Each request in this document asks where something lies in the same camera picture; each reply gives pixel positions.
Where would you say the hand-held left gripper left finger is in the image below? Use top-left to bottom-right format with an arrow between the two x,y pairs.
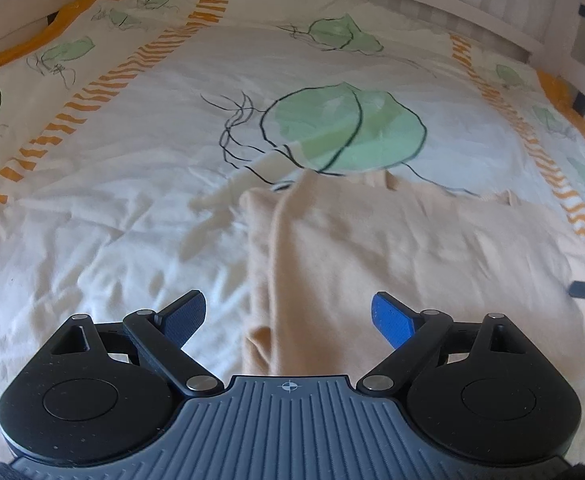
47,289 -> 226,399

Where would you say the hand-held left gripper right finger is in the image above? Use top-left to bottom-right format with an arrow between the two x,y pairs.
357,290 -> 531,394

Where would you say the beige small garment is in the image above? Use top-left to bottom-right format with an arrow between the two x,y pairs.
190,150 -> 585,377

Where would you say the white leaf-print duvet cover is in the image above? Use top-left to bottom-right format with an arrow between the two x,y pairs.
0,0 -> 585,463

